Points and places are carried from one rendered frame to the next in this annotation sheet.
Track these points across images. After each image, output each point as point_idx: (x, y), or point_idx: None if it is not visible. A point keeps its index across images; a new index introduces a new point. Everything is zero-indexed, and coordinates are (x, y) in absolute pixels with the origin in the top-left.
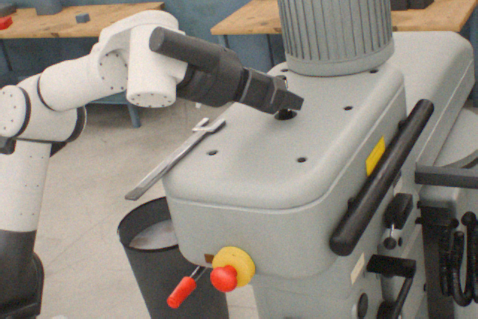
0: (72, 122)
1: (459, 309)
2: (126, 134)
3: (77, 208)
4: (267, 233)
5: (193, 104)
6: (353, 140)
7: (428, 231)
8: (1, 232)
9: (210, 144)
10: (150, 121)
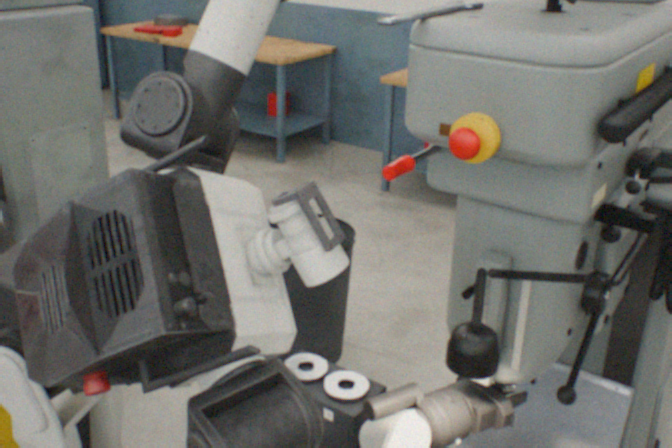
0: None
1: (649, 335)
2: (269, 166)
3: None
4: (530, 97)
5: (340, 154)
6: (638, 35)
7: (638, 234)
8: (211, 60)
9: (468, 13)
10: (295, 160)
